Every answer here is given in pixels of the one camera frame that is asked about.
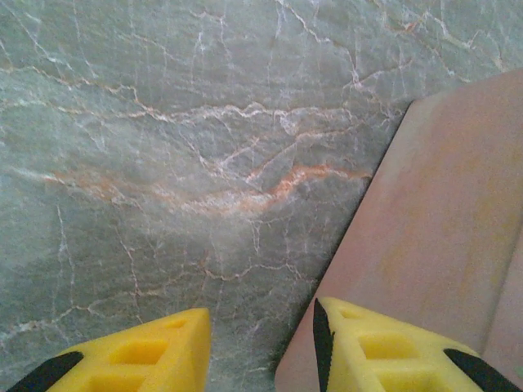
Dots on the pink illustrated storybook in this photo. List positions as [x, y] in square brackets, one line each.
[441, 204]

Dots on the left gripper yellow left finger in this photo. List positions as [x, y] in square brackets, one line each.
[163, 359]

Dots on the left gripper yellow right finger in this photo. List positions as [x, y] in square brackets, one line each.
[388, 359]

